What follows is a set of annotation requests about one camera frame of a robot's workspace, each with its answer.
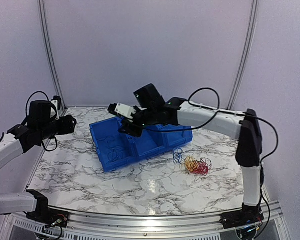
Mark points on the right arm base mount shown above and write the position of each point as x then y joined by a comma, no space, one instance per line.
238,218

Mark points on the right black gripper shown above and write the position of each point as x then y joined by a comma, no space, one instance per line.
131,129

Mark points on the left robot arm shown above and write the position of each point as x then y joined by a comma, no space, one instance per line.
42,122

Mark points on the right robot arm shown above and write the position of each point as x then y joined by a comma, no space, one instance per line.
241,126

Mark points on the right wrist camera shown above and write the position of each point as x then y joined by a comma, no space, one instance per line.
122,110

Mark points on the blue three-compartment plastic bin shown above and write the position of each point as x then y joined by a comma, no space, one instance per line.
116,150

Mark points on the aluminium front rail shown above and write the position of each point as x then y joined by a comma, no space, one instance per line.
206,226

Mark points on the left aluminium frame post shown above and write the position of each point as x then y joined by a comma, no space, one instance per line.
49,51

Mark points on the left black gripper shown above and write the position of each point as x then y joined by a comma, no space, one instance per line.
67,127

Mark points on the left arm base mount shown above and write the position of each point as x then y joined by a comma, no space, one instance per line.
50,217

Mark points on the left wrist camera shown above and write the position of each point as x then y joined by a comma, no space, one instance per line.
56,107

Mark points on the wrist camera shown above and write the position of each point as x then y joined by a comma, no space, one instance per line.
56,107
122,110

